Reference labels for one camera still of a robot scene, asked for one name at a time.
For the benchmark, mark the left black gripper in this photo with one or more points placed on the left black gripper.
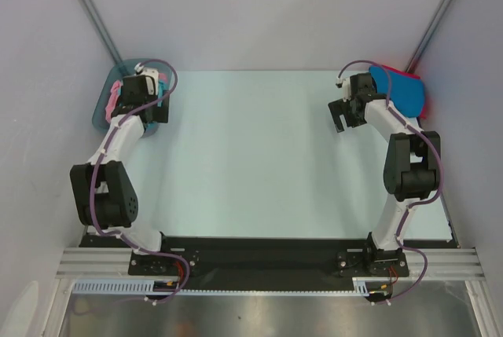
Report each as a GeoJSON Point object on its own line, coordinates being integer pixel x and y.
{"type": "Point", "coordinates": [159, 114]}

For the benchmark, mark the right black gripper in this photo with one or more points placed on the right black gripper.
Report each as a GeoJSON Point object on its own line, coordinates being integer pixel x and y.
{"type": "Point", "coordinates": [347, 108]}

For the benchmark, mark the teal t shirt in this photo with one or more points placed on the teal t shirt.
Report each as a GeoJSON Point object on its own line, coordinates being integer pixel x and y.
{"type": "Point", "coordinates": [164, 83]}

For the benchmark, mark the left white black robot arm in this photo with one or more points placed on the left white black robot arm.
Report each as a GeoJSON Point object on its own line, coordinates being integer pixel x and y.
{"type": "Point", "coordinates": [104, 195]}

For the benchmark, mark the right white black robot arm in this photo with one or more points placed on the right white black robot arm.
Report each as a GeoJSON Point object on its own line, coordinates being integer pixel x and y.
{"type": "Point", "coordinates": [412, 171]}

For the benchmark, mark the pink crumpled t shirt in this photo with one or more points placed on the pink crumpled t shirt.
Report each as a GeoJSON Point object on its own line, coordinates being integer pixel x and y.
{"type": "Point", "coordinates": [112, 100]}

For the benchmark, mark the grey plastic basket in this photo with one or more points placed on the grey plastic basket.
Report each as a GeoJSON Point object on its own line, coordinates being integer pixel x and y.
{"type": "Point", "coordinates": [117, 73]}

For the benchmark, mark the blue folded t shirt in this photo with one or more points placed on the blue folded t shirt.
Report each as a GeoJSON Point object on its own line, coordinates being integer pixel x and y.
{"type": "Point", "coordinates": [380, 78]}

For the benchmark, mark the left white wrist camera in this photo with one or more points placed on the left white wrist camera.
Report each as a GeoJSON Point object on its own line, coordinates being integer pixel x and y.
{"type": "Point", "coordinates": [151, 77]}

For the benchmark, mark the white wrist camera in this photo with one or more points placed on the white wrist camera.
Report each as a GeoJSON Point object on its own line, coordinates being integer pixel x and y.
{"type": "Point", "coordinates": [345, 86]}
{"type": "Point", "coordinates": [151, 77]}

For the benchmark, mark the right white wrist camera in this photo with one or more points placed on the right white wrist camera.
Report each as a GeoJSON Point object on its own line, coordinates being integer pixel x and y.
{"type": "Point", "coordinates": [345, 86]}

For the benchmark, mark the left corner aluminium post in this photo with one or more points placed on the left corner aluminium post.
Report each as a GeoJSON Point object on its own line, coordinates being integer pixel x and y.
{"type": "Point", "coordinates": [97, 22]}

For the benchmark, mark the corner aluminium post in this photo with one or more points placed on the corner aluminium post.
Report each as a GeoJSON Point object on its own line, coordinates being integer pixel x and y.
{"type": "Point", "coordinates": [97, 22]}
{"type": "Point", "coordinates": [434, 24]}

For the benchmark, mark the grey slotted cable duct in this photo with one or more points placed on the grey slotted cable duct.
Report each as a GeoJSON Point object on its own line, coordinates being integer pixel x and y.
{"type": "Point", "coordinates": [358, 288]}

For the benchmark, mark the aluminium frame rail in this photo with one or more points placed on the aluminium frame rail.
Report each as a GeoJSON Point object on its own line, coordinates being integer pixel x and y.
{"type": "Point", "coordinates": [117, 262]}

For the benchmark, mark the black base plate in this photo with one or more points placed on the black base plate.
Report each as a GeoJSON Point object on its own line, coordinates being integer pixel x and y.
{"type": "Point", "coordinates": [277, 265]}

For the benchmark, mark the right corner aluminium post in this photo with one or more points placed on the right corner aluminium post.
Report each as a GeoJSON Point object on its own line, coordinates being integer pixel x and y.
{"type": "Point", "coordinates": [434, 24]}

